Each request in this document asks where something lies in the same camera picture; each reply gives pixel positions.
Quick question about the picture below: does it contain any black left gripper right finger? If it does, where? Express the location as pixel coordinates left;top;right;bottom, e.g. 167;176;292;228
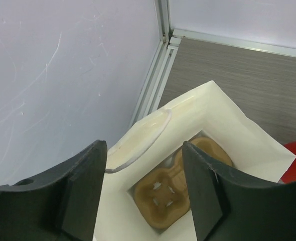
182;142;296;240

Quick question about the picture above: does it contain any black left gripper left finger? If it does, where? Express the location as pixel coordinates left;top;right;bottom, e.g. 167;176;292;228
0;140;107;240

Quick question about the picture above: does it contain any cardboard cup carrier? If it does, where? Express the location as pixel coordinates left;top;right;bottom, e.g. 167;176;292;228
132;137;234;229

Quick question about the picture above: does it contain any light blue paper bag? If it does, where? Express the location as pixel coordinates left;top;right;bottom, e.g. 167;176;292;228
94;81;295;240

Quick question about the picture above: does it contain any aluminium frame rail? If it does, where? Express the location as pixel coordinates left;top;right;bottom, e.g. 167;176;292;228
130;1;296;124

